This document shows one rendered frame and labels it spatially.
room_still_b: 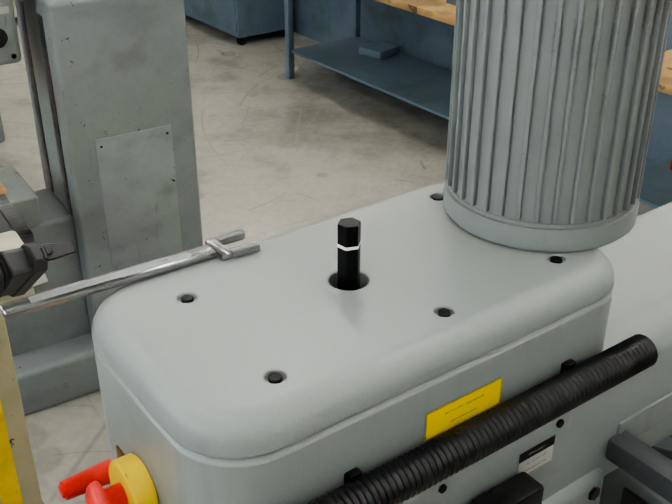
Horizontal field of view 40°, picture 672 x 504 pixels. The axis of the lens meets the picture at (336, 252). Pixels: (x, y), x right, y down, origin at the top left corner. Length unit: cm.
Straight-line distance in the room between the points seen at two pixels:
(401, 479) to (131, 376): 23
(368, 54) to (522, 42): 634
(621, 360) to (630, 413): 19
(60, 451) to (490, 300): 297
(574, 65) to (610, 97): 5
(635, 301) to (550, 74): 36
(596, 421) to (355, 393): 40
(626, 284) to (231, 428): 60
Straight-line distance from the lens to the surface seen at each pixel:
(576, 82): 85
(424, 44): 726
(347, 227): 81
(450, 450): 80
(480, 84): 88
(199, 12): 879
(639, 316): 110
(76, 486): 93
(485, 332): 81
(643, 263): 120
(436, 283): 85
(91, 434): 373
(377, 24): 768
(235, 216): 521
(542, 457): 99
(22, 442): 300
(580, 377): 90
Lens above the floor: 232
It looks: 29 degrees down
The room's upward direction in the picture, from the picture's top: straight up
